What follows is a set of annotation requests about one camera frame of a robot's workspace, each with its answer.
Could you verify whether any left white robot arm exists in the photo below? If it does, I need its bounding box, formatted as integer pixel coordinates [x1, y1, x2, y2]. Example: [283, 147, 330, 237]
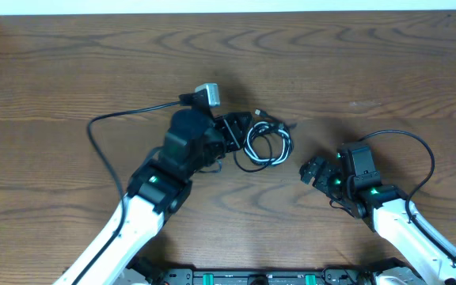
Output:
[56, 108, 253, 284]

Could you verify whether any black and white striped cable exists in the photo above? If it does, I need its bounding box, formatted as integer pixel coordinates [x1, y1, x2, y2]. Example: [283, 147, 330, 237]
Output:
[242, 120, 295, 167]

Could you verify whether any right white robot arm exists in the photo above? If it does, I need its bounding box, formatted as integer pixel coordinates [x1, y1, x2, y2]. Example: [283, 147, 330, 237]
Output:
[299, 142, 456, 284]

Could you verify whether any left camera black cable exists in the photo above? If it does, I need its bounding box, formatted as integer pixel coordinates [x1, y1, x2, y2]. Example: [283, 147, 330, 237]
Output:
[71, 101, 184, 285]

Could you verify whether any black USB cable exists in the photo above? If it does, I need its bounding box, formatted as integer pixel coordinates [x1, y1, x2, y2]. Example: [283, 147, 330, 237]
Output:
[232, 108, 298, 174]

